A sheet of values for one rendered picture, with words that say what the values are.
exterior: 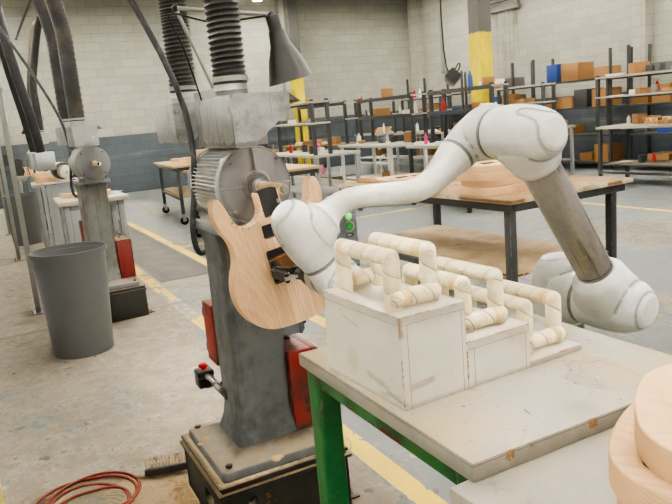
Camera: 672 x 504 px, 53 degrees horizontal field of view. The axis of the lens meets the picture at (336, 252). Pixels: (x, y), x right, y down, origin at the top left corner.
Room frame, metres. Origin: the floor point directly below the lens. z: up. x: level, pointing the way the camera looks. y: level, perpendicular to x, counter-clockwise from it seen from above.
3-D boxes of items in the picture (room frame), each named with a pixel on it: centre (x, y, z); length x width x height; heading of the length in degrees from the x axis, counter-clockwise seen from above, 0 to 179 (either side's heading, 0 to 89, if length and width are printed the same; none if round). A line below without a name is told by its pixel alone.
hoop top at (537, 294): (1.44, -0.40, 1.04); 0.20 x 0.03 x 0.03; 29
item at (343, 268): (1.32, -0.01, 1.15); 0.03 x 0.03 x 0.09
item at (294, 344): (2.49, 0.20, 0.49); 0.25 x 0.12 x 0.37; 27
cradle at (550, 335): (1.34, -0.41, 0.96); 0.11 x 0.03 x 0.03; 120
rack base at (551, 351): (1.42, -0.36, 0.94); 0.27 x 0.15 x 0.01; 30
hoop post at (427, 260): (1.21, -0.17, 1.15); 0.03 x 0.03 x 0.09
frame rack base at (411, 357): (1.27, -0.09, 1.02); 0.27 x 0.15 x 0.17; 30
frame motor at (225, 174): (2.36, 0.31, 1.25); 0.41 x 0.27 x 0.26; 27
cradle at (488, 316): (1.26, -0.27, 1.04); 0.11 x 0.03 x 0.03; 120
